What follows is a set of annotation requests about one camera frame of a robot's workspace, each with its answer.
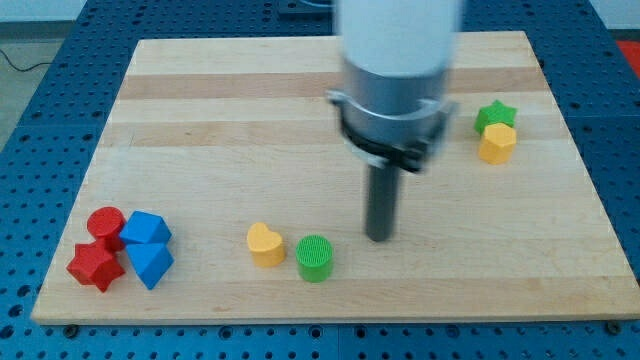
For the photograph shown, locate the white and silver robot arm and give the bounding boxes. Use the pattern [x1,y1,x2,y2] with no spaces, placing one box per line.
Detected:
[328,0,464,174]

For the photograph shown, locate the yellow heart block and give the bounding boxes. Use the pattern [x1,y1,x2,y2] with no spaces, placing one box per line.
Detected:
[246,222,286,267]

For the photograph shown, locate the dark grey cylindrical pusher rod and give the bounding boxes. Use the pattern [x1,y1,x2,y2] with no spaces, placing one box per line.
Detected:
[365,166,400,242]

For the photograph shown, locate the green cylinder block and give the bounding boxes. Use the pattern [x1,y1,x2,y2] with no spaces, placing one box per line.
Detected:
[295,235,333,283]

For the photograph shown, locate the light wooden board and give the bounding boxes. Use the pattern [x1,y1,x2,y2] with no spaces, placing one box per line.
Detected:
[32,31,639,325]

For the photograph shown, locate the yellow pentagon block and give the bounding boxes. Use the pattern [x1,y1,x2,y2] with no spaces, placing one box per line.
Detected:
[478,123,517,165]

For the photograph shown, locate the blue cube block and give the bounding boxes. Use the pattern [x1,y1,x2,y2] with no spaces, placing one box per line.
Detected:
[119,210,172,245]

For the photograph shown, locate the green star block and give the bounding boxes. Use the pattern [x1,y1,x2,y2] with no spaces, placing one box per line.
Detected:
[473,100,517,134]

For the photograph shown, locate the blue triangle block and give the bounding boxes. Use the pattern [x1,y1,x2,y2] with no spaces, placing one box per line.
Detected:
[126,243,174,290]

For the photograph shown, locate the red cylinder block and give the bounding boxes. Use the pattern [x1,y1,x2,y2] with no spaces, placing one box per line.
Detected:
[86,206,126,252]

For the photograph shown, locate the red star block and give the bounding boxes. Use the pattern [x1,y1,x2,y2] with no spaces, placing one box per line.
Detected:
[66,240,126,293]

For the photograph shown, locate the black cable on floor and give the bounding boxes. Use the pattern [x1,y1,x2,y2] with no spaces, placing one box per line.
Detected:
[0,48,54,73]

